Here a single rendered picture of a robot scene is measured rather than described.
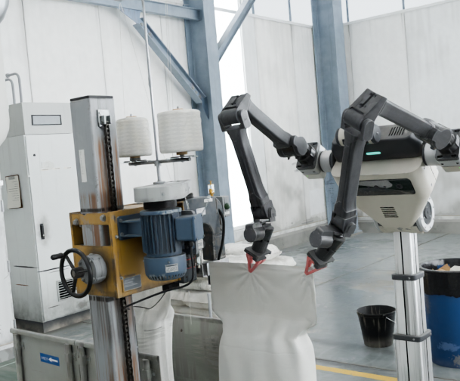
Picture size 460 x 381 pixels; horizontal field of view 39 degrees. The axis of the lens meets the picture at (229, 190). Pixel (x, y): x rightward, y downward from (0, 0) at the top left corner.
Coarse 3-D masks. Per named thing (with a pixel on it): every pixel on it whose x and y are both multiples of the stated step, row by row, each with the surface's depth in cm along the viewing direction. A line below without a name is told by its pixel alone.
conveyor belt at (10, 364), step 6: (12, 360) 391; (0, 366) 381; (6, 366) 379; (12, 366) 378; (0, 372) 369; (6, 372) 368; (12, 372) 367; (0, 378) 358; (6, 378) 357; (12, 378) 356
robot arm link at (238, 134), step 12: (240, 120) 228; (228, 132) 232; (240, 132) 230; (240, 144) 232; (240, 156) 234; (252, 156) 236; (240, 168) 236; (252, 168) 235; (252, 180) 236; (252, 192) 238; (264, 192) 240; (252, 204) 240; (264, 204) 238; (264, 216) 239
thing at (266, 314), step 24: (216, 264) 258; (240, 264) 251; (264, 264) 244; (216, 288) 260; (240, 288) 252; (264, 288) 245; (288, 288) 237; (312, 288) 230; (216, 312) 260; (240, 312) 253; (264, 312) 246; (288, 312) 238; (312, 312) 231; (240, 336) 246; (264, 336) 241; (288, 336) 236; (240, 360) 246; (264, 360) 239; (288, 360) 234; (312, 360) 239
